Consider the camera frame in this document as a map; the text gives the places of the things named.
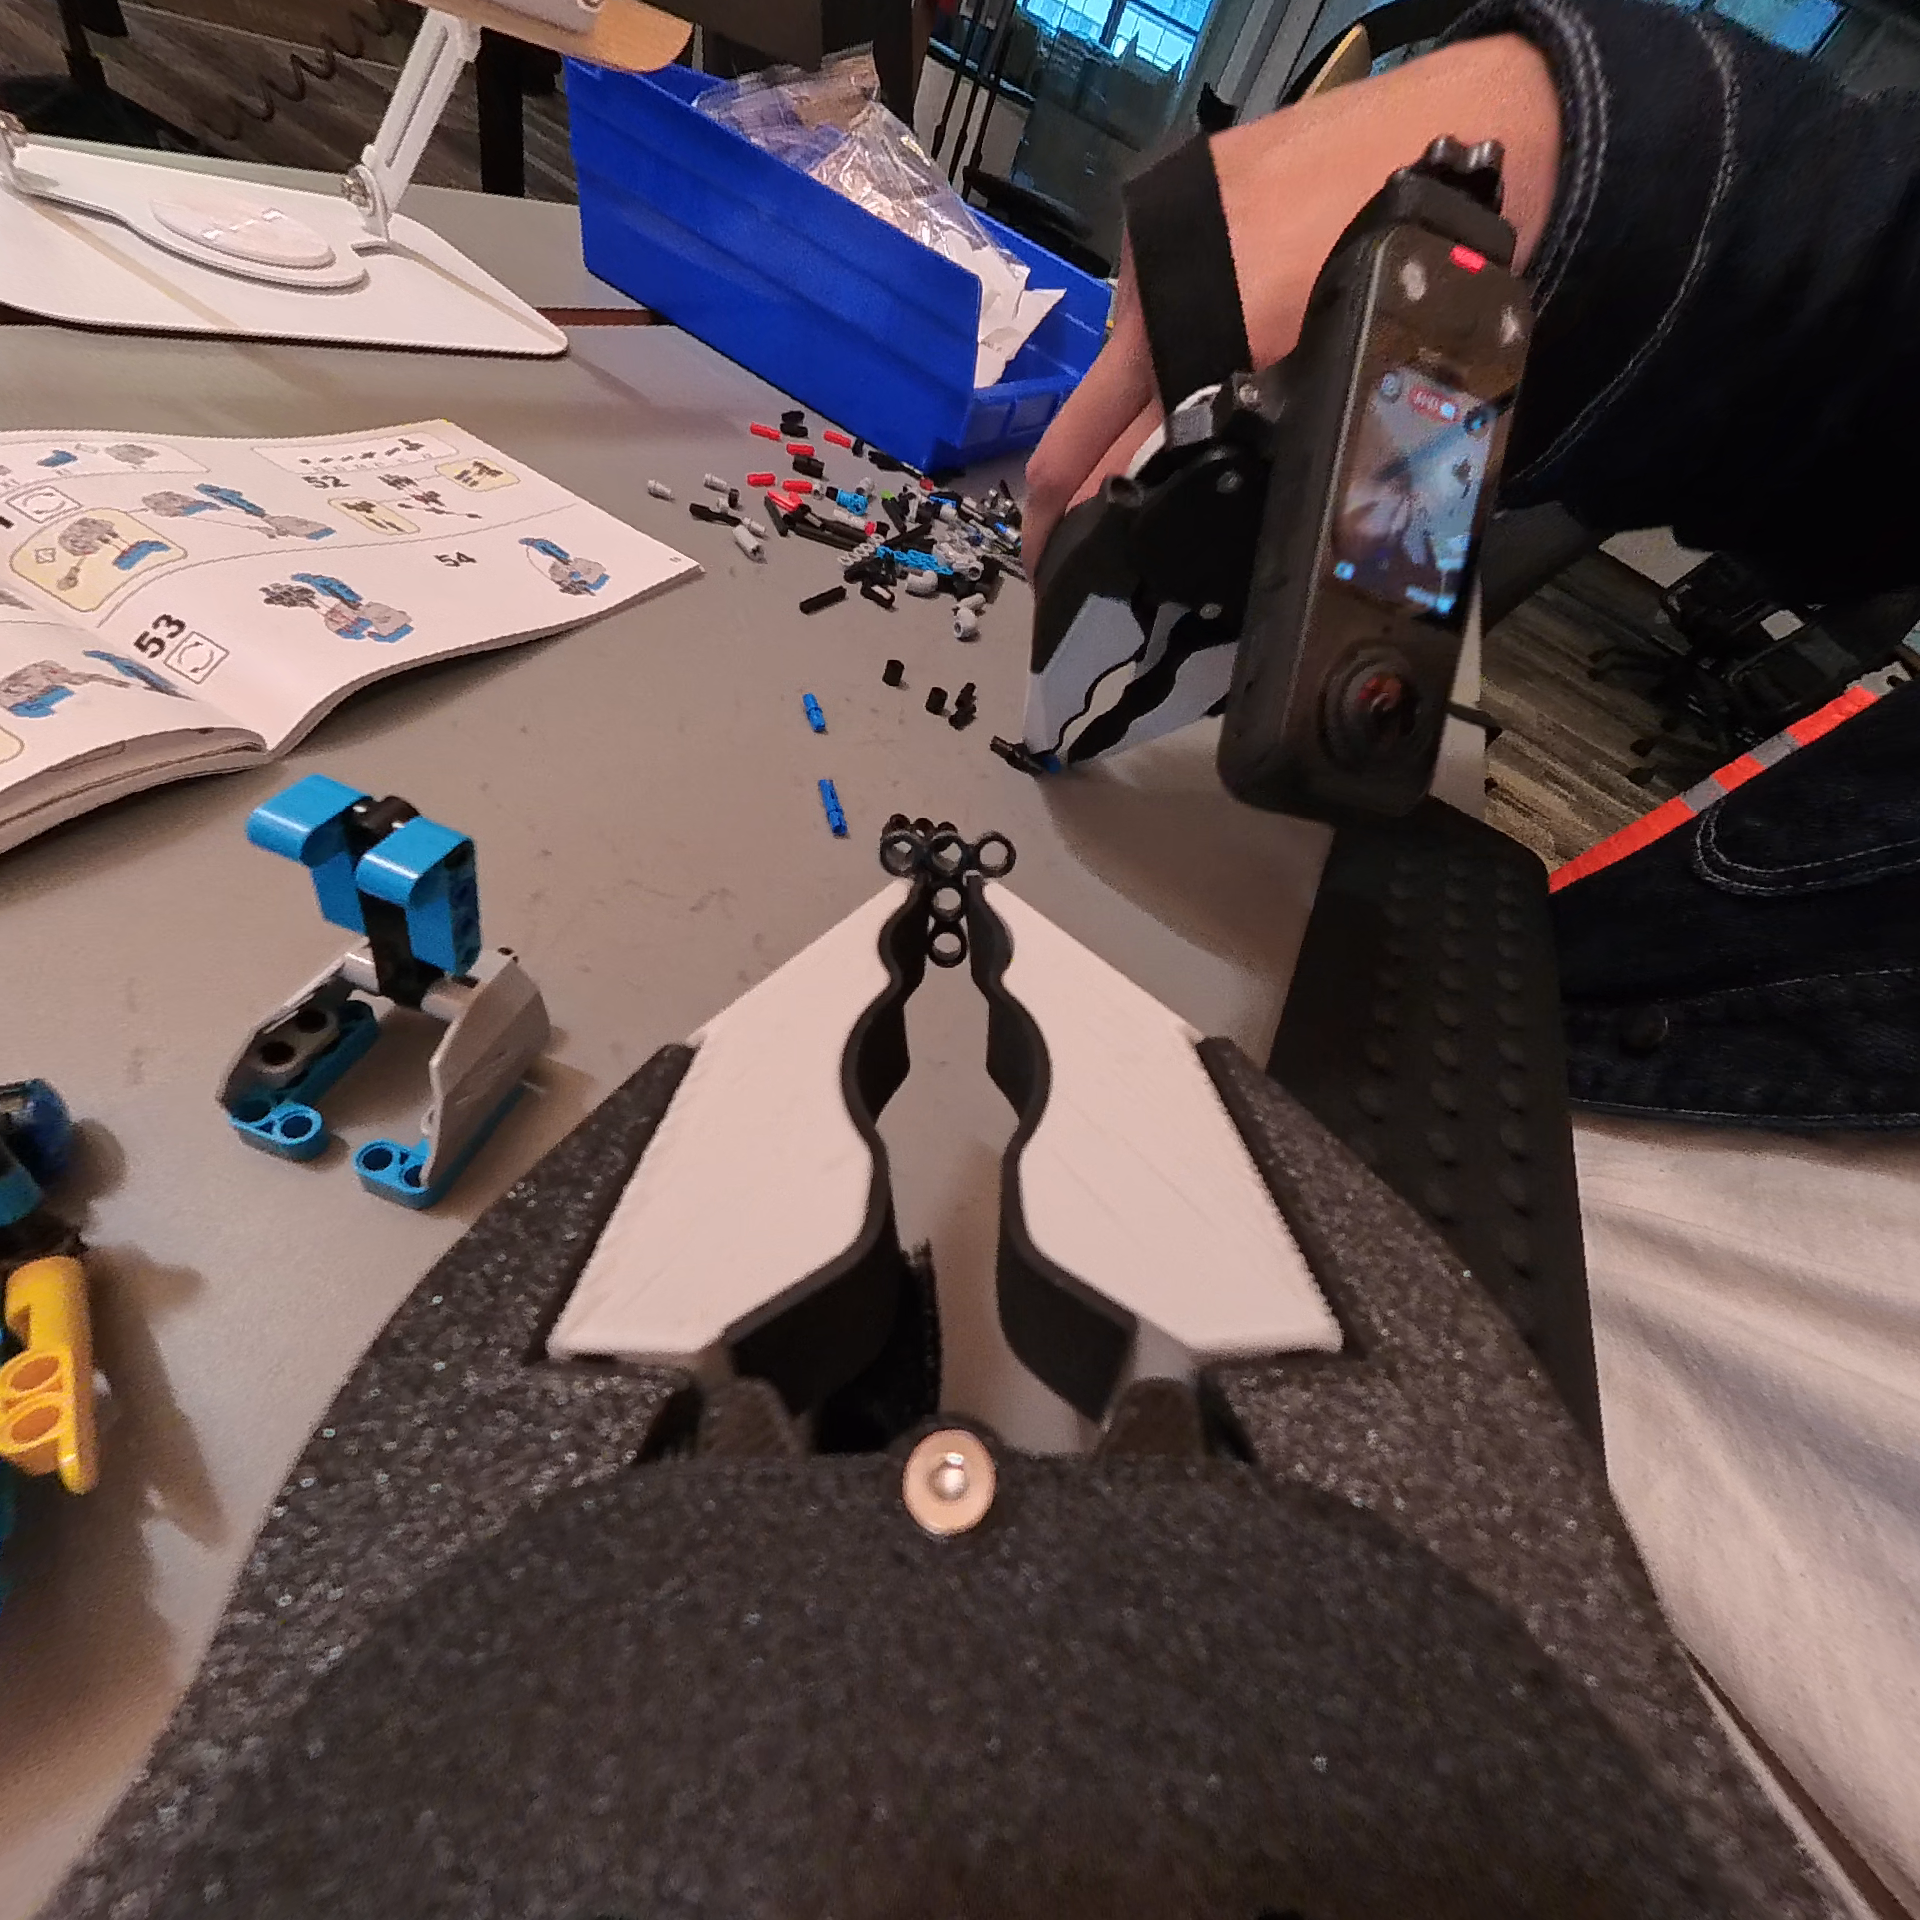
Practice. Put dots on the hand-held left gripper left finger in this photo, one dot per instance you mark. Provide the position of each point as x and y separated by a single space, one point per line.
705 1201

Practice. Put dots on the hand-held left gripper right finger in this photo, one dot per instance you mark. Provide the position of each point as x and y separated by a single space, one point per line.
1154 1201

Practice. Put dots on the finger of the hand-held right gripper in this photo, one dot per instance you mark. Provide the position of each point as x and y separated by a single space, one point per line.
1185 697
1072 668

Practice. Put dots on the black axle pin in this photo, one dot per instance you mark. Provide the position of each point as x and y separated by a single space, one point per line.
1013 748

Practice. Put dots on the black T-shaped beam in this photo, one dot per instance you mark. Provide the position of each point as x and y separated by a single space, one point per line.
946 877

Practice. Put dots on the person's right forearm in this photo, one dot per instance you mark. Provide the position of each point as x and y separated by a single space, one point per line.
1724 300

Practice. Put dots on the white desk lamp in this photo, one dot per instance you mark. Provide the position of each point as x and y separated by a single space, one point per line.
421 300

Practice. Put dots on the person's right hand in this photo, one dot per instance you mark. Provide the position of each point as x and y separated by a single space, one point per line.
1306 194

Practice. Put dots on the pile of small building pieces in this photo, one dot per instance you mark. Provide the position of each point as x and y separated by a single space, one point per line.
914 558

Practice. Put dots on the white paper bag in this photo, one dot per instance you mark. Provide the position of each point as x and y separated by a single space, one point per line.
1013 330

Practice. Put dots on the black perforated panel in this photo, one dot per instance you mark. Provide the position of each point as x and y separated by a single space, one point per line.
1425 1050

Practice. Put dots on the blue and grey toy assembly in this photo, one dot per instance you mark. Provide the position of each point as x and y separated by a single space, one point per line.
375 884

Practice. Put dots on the orange reflective strip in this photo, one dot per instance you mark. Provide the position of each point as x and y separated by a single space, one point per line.
1622 840

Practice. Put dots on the crumpled clear plastic bag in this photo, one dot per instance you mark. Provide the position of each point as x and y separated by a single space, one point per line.
886 165

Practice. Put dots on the blue plastic bin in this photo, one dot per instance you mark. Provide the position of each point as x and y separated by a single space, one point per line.
751 253

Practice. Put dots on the black office chair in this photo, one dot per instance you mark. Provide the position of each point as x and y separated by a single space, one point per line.
1710 628

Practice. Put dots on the person's denim jacket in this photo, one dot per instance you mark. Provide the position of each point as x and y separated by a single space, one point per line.
1770 974

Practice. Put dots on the person's white shirt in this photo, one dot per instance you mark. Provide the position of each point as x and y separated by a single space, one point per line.
1770 1425

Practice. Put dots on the yellow and blue toy assembly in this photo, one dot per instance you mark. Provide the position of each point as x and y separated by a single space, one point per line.
54 1348

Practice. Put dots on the open instruction booklet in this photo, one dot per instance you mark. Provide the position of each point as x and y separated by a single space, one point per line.
375 600

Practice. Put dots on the wooden tabletop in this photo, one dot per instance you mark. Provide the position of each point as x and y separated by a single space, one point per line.
629 36

